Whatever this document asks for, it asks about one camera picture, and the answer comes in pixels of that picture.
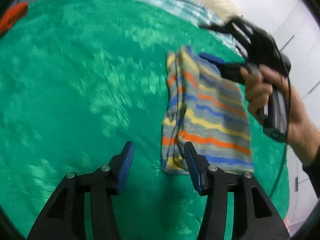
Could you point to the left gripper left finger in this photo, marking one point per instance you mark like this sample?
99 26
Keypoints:
63 215

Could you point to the person's right hand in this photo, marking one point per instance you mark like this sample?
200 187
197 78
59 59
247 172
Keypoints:
303 135

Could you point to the green bedspread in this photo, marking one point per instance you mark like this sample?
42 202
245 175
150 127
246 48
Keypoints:
79 78

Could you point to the white wardrobe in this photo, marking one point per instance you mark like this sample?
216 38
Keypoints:
298 38

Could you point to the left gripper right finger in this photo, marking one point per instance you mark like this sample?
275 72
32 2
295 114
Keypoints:
254 214

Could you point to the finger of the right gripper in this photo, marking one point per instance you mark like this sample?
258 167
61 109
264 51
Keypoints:
211 58
225 29

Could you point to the orange red clothes pile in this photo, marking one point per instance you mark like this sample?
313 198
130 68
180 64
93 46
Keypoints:
12 15

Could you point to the striped garment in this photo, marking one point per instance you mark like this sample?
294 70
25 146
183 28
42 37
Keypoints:
208 111

